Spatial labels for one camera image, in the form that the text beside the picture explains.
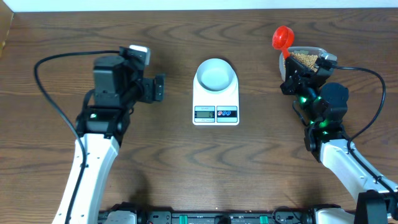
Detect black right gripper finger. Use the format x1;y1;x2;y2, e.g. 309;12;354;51
280;56;297;90
296;59;316;75

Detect red measuring scoop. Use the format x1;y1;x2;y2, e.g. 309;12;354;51
272;26;294;59

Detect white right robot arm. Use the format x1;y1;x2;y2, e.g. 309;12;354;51
279;52;397;223

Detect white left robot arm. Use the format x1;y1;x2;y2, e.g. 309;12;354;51
53;55;165;223

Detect grey bowl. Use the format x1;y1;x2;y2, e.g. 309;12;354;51
196;58;236;92

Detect white digital kitchen scale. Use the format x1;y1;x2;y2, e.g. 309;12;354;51
192;74;240;126

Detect soybeans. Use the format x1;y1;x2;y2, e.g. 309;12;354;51
279;52;318;74

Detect clear plastic container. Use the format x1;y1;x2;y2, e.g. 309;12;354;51
279;47;338;86

